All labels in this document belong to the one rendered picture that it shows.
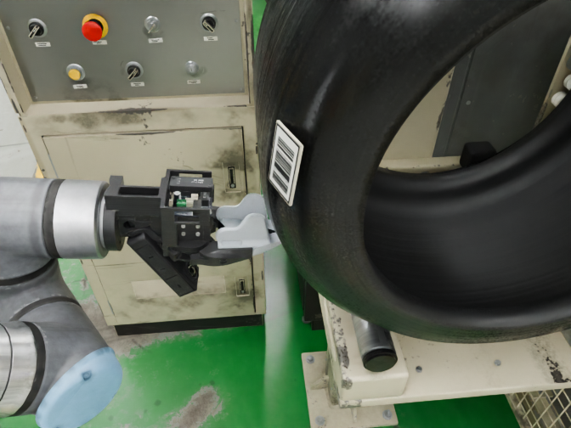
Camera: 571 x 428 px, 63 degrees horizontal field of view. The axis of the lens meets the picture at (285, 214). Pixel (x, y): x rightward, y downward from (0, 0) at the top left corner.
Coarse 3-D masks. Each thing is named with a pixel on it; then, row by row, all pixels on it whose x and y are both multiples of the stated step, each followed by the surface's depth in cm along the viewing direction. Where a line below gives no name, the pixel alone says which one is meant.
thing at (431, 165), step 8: (384, 160) 83; (392, 160) 83; (400, 160) 83; (408, 160) 83; (416, 160) 83; (424, 160) 83; (432, 160) 83; (440, 160) 83; (448, 160) 83; (456, 160) 83; (392, 168) 82; (400, 168) 82; (408, 168) 82; (416, 168) 82; (424, 168) 82; (432, 168) 82; (440, 168) 83; (448, 168) 83; (456, 168) 83
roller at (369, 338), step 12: (360, 324) 61; (372, 324) 60; (360, 336) 60; (372, 336) 59; (384, 336) 59; (360, 348) 59; (372, 348) 58; (384, 348) 57; (372, 360) 57; (384, 360) 58; (396, 360) 59
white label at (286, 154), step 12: (276, 132) 38; (288, 132) 36; (276, 144) 38; (288, 144) 37; (300, 144) 35; (276, 156) 39; (288, 156) 37; (300, 156) 36; (276, 168) 39; (288, 168) 38; (276, 180) 40; (288, 180) 38; (288, 192) 38; (288, 204) 39
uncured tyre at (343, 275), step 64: (320, 0) 34; (384, 0) 30; (448, 0) 29; (512, 0) 29; (256, 64) 50; (320, 64) 34; (384, 64) 32; (448, 64) 31; (320, 128) 35; (384, 128) 34; (320, 192) 39; (384, 192) 74; (448, 192) 75; (512, 192) 74; (320, 256) 44; (384, 256) 68; (448, 256) 71; (512, 256) 69; (384, 320) 52; (448, 320) 52; (512, 320) 54
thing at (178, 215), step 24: (120, 192) 50; (144, 192) 51; (168, 192) 53; (192, 192) 52; (120, 216) 51; (144, 216) 52; (168, 216) 49; (192, 216) 50; (120, 240) 53; (168, 240) 51; (192, 240) 53
